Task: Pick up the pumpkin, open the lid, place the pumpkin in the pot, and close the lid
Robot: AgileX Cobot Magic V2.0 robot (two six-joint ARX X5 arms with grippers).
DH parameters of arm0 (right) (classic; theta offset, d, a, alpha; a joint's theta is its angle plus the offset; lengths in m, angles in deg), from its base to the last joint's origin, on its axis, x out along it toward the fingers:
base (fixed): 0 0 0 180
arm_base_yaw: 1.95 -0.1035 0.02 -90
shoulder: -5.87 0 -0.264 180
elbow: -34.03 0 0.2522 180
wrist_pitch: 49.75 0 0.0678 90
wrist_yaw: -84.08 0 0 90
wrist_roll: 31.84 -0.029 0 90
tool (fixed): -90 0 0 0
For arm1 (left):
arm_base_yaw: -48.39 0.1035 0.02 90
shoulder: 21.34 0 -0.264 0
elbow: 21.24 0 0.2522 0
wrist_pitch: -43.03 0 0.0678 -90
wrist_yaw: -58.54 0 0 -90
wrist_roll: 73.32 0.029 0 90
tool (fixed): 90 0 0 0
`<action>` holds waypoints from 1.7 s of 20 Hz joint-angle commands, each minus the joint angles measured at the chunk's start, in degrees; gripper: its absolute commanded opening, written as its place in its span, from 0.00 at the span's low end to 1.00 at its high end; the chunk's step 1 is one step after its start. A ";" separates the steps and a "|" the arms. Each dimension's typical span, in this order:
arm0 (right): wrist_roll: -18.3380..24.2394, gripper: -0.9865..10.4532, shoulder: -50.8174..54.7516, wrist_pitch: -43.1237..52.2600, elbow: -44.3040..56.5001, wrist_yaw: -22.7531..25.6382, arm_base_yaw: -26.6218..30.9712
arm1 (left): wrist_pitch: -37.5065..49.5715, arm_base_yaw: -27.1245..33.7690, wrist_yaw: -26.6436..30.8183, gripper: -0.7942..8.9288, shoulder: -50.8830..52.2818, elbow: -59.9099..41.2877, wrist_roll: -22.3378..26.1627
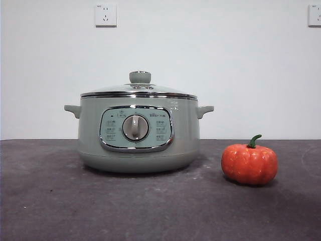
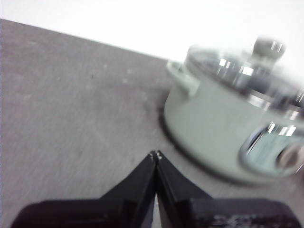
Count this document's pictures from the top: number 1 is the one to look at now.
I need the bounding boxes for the glass lid with green knob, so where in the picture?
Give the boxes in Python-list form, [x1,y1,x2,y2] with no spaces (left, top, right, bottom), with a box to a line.
[80,71,196,99]

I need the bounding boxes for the orange toy pumpkin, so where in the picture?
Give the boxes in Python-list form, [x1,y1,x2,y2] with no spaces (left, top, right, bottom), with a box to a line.
[221,134,278,186]

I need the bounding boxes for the pale green electric pot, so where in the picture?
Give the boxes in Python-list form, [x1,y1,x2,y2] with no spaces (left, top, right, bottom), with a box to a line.
[64,96,215,174]

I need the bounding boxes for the white wall socket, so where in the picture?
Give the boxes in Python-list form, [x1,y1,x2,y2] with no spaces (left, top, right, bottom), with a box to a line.
[95,4,117,28]
[308,4,321,28]

